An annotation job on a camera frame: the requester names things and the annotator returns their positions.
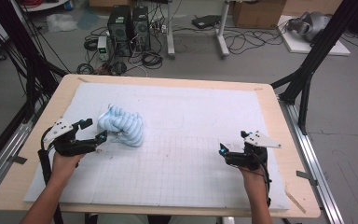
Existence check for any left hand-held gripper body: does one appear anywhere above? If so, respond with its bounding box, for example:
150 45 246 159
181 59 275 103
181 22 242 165
42 117 101 157

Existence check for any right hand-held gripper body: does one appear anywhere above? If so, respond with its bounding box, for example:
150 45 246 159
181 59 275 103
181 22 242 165
225 130 282 172

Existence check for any light blue striped towel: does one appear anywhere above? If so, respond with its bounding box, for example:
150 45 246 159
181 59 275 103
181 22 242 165
96 104 145 148

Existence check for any person's left hand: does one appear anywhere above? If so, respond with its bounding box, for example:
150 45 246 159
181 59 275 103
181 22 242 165
49 152 87 185

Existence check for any person's right hand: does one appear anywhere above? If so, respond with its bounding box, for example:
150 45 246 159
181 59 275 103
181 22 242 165
239 167 268 194

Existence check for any black tape piece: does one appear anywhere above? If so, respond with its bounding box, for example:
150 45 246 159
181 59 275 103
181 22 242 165
7 154 29 165
296 170 319 188

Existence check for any thin wooden strip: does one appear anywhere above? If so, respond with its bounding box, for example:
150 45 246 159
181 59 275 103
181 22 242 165
283 189 308 215

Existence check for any white foam mat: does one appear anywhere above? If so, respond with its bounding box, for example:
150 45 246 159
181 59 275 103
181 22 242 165
23 82 291 211

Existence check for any white power supply box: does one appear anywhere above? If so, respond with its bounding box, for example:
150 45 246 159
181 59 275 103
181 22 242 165
96 35 110 62

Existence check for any wooden table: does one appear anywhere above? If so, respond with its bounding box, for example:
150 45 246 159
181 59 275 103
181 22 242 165
0 73 322 218

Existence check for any white floor board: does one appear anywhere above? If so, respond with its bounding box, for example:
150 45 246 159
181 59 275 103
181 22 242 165
276 14 351 57

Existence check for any wide black computer tower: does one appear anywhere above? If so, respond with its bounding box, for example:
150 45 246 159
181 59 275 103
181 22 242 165
106 4 133 58

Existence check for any white desk leg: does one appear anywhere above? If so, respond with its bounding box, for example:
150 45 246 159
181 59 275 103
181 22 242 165
165 0 177 61
215 0 231 60

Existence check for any clear plastic bag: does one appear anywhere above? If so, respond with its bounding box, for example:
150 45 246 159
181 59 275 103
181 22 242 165
45 12 79 34

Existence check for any narrow black computer tower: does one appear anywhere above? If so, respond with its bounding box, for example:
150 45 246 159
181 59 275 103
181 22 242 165
131 5 152 52

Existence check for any flat black device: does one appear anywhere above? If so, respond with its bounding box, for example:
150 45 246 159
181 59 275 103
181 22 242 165
191 14 222 30

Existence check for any brown cardboard box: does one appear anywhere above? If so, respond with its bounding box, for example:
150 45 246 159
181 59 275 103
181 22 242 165
232 0 288 30

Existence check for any grey headset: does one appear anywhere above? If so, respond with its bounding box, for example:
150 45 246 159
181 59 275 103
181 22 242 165
285 11 332 44

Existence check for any left hand-held gripper black cable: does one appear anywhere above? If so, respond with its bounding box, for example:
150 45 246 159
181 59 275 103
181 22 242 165
37 126 64 224

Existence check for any aluminium rail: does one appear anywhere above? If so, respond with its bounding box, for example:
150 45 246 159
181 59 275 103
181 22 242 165
278 96 345 224
0 102 35 203

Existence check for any black metal frame with cables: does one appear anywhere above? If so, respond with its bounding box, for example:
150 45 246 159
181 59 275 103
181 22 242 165
0 0 70 126

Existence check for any coiled black cable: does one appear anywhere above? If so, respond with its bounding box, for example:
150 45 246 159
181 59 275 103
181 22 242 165
141 50 164 70

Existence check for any tangle of black floor cables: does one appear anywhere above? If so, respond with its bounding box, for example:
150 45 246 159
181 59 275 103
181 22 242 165
223 26 282 56

